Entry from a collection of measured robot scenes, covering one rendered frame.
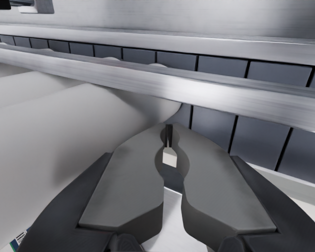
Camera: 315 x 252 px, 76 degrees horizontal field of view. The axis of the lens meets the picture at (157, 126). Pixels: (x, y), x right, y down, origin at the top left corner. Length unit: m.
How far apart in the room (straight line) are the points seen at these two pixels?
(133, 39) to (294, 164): 0.17
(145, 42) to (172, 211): 0.20
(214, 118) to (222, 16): 0.09
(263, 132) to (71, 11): 0.28
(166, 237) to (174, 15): 0.28
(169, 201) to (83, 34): 0.21
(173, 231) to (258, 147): 0.17
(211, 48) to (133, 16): 0.12
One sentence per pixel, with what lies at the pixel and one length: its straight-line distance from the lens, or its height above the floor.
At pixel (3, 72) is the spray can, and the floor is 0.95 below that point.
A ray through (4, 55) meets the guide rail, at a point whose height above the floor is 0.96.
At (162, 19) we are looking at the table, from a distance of 0.24.
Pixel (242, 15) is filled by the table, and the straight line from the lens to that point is 0.21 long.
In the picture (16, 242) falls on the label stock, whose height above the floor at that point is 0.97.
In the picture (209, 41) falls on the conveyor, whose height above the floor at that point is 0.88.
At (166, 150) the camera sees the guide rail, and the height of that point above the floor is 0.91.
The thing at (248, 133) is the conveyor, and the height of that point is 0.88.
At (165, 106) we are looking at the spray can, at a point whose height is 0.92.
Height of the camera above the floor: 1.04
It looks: 50 degrees down
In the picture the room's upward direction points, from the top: 128 degrees counter-clockwise
